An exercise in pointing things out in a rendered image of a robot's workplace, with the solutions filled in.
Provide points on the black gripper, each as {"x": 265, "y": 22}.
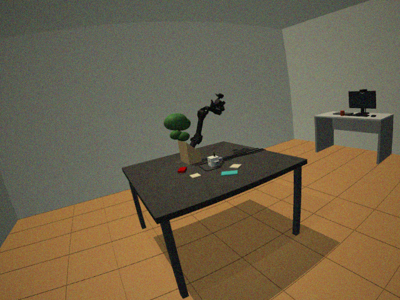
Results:
{"x": 213, "y": 103}

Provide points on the turquoise rectangular block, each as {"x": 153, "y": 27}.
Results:
{"x": 229, "y": 173}

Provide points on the red rectangular block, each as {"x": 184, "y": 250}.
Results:
{"x": 182, "y": 170}

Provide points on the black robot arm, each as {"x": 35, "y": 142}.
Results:
{"x": 201, "y": 115}

